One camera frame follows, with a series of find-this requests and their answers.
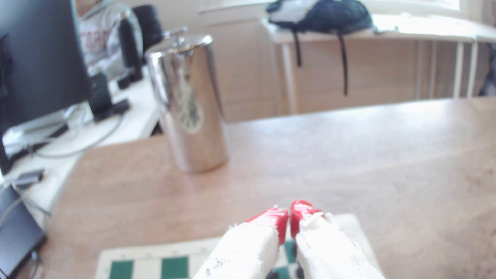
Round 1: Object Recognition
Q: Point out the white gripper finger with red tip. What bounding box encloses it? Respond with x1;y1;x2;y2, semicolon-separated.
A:
290;199;386;279
192;205;290;279

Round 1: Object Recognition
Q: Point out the green and cream chessboard mat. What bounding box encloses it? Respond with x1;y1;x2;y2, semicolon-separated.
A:
94;213;384;279

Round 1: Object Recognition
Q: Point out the white office desk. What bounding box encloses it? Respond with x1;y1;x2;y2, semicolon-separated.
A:
0;66;161;233

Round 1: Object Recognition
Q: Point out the small black desk device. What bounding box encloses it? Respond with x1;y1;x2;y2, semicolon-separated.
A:
89;73;131;121

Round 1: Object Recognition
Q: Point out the small grey adapter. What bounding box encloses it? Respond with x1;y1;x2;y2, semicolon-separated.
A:
13;169;45;189

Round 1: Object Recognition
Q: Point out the black drinking bottle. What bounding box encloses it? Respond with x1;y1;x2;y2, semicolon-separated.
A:
115;11;144;88

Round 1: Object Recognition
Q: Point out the black laptop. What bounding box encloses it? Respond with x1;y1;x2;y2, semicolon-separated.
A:
0;185;48;279

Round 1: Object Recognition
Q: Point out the white table with thin legs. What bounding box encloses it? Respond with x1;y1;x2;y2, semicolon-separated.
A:
263;13;496;115

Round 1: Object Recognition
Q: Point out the black office chair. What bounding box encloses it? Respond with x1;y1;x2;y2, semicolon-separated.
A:
132;5;165;64

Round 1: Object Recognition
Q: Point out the person in white shirt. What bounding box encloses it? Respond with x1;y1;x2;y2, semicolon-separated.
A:
75;0;144;80

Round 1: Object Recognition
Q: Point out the black computer monitor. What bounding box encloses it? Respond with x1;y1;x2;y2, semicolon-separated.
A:
0;0;94;156

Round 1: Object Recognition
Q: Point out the grey desk cable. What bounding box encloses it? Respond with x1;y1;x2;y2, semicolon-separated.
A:
27;112;125;159

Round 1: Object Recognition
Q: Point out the dark backpack with straps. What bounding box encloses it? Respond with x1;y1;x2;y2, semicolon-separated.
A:
265;0;374;97

